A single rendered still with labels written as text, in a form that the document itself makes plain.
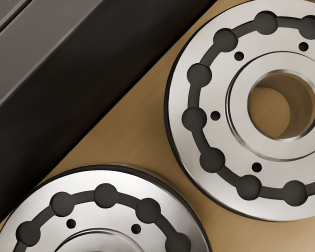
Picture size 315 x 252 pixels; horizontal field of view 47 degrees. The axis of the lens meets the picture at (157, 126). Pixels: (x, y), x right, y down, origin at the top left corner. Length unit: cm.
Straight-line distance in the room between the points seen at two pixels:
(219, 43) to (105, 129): 7
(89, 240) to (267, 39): 12
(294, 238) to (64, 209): 12
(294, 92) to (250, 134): 4
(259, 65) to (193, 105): 3
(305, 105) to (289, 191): 4
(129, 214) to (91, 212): 2
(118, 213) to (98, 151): 5
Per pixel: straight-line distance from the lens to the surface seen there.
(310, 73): 17
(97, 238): 16
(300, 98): 19
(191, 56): 17
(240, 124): 16
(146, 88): 20
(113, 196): 17
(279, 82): 19
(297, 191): 17
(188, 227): 16
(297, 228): 21
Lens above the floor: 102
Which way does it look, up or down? 85 degrees down
